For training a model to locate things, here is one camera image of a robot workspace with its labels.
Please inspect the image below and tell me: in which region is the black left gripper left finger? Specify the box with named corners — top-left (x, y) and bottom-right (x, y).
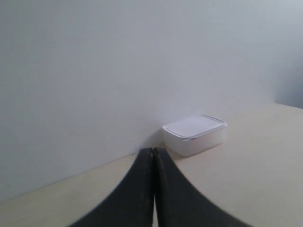
top-left (71, 148), bottom-right (154, 227)

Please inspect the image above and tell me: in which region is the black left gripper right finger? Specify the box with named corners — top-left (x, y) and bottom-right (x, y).
top-left (153, 148), bottom-right (247, 227)

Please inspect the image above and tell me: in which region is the white lidded plastic container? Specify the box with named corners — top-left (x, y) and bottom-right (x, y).
top-left (162, 114), bottom-right (227, 157)

